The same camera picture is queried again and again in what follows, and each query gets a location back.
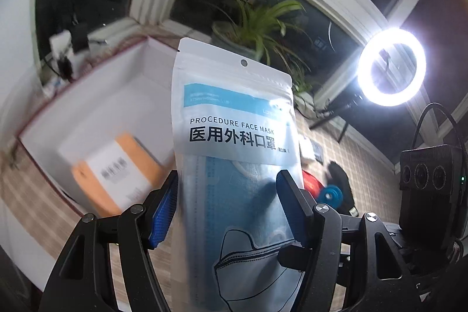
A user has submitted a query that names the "white box with red edge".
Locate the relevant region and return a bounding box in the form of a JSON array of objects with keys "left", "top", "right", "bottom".
[{"left": 18, "top": 35, "right": 180, "bottom": 218}]

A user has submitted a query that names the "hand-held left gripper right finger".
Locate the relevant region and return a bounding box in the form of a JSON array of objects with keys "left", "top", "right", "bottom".
[{"left": 276, "top": 169, "right": 432, "bottom": 312}]

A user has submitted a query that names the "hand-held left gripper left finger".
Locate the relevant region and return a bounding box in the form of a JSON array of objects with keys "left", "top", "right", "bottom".
[{"left": 38, "top": 169, "right": 180, "bottom": 312}]

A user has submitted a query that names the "blue face mask packet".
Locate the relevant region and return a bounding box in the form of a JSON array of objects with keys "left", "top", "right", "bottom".
[{"left": 171, "top": 37, "right": 306, "bottom": 312}]

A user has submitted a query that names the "ring light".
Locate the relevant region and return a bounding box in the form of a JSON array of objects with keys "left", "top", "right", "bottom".
[{"left": 357, "top": 27, "right": 427, "bottom": 107}]

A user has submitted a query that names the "blue round object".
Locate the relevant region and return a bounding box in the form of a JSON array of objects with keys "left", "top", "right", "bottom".
[{"left": 316, "top": 186, "right": 344, "bottom": 206}]

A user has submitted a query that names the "small white packet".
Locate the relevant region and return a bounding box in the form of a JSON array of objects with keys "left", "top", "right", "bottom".
[{"left": 298, "top": 135, "right": 316, "bottom": 161}]

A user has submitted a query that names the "white adapter with black cable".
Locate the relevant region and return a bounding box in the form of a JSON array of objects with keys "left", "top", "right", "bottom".
[{"left": 46, "top": 30, "right": 74, "bottom": 83}]

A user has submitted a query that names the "red round object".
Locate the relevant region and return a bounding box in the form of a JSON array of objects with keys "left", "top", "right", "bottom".
[{"left": 303, "top": 169, "right": 326, "bottom": 205}]

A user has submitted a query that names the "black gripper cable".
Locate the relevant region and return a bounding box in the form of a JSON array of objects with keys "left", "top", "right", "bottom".
[{"left": 412, "top": 103, "right": 462, "bottom": 152}]

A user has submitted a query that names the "orange and white packet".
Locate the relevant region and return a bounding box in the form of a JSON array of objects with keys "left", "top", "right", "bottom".
[{"left": 71, "top": 132, "right": 164, "bottom": 216}]

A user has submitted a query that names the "potted spider plant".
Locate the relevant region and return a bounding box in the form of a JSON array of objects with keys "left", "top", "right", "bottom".
[{"left": 211, "top": 0, "right": 316, "bottom": 104}]

